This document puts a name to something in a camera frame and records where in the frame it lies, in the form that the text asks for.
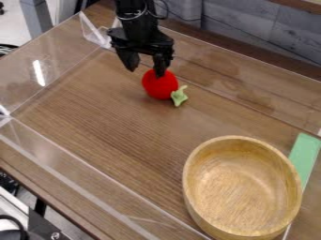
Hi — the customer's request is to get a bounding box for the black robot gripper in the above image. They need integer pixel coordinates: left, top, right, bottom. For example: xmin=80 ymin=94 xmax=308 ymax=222
xmin=107 ymin=15 xmax=174 ymax=78

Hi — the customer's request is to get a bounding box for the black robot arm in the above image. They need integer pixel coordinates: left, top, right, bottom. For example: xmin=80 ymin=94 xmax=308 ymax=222
xmin=107 ymin=0 xmax=174 ymax=78

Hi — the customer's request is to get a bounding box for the red plush fruit green stem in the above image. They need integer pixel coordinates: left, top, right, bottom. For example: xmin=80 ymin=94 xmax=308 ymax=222
xmin=142 ymin=69 xmax=189 ymax=107

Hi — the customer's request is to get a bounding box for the round wooden bowl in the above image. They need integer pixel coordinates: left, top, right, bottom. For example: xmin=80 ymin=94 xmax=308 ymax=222
xmin=182 ymin=135 xmax=302 ymax=240

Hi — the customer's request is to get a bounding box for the green tape strip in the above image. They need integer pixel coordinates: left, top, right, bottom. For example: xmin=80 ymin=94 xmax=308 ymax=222
xmin=289 ymin=133 xmax=321 ymax=188

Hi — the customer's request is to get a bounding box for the black metal table leg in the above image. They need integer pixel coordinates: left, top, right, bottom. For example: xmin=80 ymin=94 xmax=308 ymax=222
xmin=33 ymin=199 xmax=47 ymax=217

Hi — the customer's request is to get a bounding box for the clear acrylic corner bracket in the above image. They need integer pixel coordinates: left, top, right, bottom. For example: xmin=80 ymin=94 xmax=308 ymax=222
xmin=79 ymin=11 xmax=111 ymax=50

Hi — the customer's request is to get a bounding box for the clear acrylic enclosure wall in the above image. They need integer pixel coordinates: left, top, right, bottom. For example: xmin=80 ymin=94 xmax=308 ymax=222
xmin=0 ymin=3 xmax=321 ymax=240

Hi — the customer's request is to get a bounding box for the black cable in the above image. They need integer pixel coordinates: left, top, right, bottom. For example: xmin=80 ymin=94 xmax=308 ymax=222
xmin=0 ymin=214 xmax=31 ymax=240

